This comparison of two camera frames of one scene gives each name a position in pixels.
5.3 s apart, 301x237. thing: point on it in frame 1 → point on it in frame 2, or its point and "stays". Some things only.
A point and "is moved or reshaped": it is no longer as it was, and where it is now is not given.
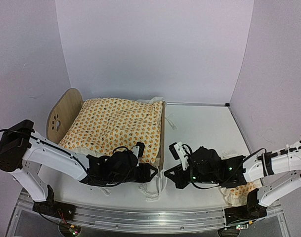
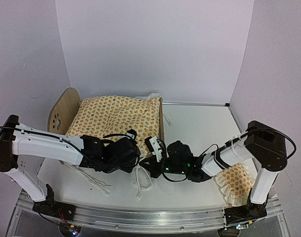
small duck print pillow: x=236 y=196 stays
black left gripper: x=145 y=170 → x=129 y=168
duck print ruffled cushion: x=103 y=125 stays
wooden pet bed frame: x=65 y=106 stays
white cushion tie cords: x=161 y=178 is moved or reshaped
